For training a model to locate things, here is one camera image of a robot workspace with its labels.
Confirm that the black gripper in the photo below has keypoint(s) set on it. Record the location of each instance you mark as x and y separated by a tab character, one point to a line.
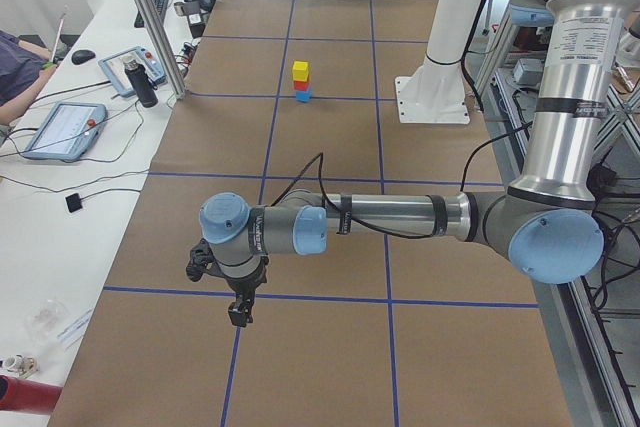
244	285

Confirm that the blue wooden cube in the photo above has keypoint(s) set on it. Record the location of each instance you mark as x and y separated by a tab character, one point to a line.
303	96

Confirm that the red wooden cube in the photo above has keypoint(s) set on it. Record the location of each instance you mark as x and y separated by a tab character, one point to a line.
301	85

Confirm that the yellow wooden cube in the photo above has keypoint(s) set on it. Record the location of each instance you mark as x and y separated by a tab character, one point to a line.
300	71

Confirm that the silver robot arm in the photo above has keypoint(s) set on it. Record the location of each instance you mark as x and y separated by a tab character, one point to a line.
369	150

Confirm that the small black square pad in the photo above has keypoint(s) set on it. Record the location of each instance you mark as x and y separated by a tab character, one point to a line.
74	202

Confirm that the red cylinder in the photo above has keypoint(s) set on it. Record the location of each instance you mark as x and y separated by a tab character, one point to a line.
25	396

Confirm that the black water bottle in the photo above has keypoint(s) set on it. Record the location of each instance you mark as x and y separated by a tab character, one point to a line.
140	82

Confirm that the near teach pendant tablet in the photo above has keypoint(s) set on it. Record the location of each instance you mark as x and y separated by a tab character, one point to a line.
67	132

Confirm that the black computer mouse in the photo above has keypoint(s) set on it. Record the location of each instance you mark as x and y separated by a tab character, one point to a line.
82	56

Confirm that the seated person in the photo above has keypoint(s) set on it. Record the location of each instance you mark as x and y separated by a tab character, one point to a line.
25	70

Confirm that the white camera mast base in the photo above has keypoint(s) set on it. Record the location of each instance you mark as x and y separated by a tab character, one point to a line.
435	92

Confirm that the aluminium frame post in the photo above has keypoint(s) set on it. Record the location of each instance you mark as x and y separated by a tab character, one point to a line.
157	34

